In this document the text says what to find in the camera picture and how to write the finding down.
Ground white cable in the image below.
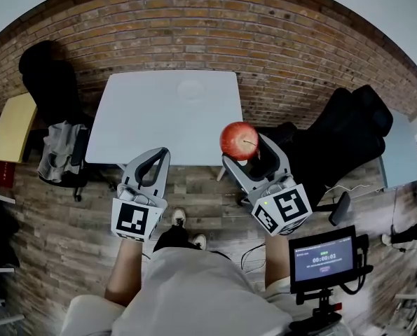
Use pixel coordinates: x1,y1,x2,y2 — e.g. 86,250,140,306
324,183,385,195

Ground black cable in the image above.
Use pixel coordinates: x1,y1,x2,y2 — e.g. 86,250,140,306
240,241,267,277

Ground black office chair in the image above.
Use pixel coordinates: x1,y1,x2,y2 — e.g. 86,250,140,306
18,40,94,202

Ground person's right forearm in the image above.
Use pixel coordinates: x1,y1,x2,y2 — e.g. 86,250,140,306
264,234,292,291

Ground person's white left shoe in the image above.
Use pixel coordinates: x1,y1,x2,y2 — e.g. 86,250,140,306
171,208,188,228

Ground person's white shoe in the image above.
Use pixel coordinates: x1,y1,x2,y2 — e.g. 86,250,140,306
190,233,208,250
171,208,188,228

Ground person's black trousers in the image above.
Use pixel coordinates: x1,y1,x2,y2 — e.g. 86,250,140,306
153,222,209,253

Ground light blue table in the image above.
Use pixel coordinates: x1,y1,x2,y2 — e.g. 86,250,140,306
378,109,417,190

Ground black monitor screen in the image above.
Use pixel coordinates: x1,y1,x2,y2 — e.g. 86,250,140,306
288,225,359,294

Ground black monitor mount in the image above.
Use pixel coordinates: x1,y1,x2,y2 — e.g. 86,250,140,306
292,285,344,332

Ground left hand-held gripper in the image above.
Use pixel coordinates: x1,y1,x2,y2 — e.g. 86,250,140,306
110,147,171,244

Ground black reclining chair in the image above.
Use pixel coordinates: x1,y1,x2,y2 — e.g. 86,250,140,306
256,84,395,228

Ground person's white right shoe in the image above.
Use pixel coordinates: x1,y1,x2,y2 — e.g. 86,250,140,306
190,233,208,250

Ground person's left forearm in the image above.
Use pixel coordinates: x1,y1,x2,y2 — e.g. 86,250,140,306
104,238,150,308

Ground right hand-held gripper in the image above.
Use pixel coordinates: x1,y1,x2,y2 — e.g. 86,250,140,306
221,134,313,238

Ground person's white shirt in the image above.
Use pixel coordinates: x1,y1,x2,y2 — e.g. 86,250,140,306
60,246,337,336

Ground red apple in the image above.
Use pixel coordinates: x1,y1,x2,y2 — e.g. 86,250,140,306
219,120,261,161

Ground grey cloth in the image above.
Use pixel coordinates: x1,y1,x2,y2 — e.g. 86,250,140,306
37,120,87,184

